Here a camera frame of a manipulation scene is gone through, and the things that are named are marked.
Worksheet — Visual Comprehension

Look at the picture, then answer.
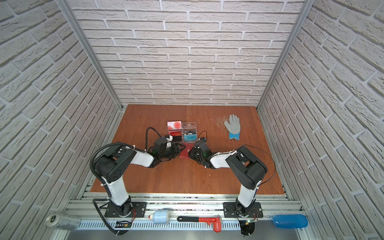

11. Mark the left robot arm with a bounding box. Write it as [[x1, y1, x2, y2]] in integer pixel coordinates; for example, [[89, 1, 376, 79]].
[[89, 137, 185, 217]]

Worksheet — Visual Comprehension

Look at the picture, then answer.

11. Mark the red leather card holder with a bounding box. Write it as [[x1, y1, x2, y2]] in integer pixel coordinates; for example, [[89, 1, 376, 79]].
[[179, 143, 194, 159]]

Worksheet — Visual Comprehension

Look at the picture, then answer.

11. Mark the red black pipe wrench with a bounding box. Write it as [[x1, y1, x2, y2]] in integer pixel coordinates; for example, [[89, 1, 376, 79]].
[[177, 216, 222, 233]]

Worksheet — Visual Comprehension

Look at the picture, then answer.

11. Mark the silver drink can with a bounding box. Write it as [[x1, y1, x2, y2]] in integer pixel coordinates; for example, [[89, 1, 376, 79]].
[[45, 214, 81, 231]]

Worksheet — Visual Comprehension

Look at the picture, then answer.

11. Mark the aluminium rail frame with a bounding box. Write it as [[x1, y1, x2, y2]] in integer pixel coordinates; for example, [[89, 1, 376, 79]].
[[63, 192, 305, 239]]

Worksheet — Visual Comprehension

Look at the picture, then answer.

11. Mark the black logo Vip card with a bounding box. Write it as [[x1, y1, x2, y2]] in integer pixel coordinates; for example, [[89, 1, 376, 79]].
[[183, 129, 197, 135]]

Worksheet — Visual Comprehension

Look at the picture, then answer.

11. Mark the grey work glove blue cuff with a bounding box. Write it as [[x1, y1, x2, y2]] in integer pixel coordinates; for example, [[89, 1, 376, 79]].
[[224, 115, 241, 141]]

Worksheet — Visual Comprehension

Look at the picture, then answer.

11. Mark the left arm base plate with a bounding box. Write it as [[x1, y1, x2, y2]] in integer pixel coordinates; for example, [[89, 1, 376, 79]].
[[104, 201, 147, 218]]

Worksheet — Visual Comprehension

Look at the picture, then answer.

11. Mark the blue plastic case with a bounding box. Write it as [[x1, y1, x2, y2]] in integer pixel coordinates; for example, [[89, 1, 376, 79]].
[[273, 215, 309, 229]]

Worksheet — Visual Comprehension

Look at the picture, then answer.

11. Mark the red white patterned card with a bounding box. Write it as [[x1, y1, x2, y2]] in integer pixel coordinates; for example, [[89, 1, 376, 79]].
[[167, 121, 182, 131]]

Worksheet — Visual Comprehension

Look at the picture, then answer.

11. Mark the teal VIP card in stand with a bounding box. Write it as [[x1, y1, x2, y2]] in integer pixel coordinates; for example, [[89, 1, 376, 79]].
[[183, 133, 198, 142]]

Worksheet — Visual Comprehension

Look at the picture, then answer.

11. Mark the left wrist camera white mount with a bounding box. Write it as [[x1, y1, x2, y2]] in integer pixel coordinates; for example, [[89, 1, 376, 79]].
[[165, 135, 173, 148]]

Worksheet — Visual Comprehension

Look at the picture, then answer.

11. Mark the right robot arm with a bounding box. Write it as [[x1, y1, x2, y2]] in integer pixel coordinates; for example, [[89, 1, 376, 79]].
[[189, 138, 268, 217]]

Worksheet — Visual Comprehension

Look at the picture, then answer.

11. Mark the clear acrylic card display stand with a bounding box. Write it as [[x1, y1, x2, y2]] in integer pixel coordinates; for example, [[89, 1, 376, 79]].
[[180, 122, 198, 143]]

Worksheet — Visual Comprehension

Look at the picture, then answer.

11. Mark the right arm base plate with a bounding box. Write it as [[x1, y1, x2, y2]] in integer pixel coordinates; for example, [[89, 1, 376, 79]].
[[223, 202, 264, 219]]

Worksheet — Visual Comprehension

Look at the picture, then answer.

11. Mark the red VIP card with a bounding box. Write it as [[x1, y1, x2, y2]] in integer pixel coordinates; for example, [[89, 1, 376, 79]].
[[168, 130, 182, 136]]

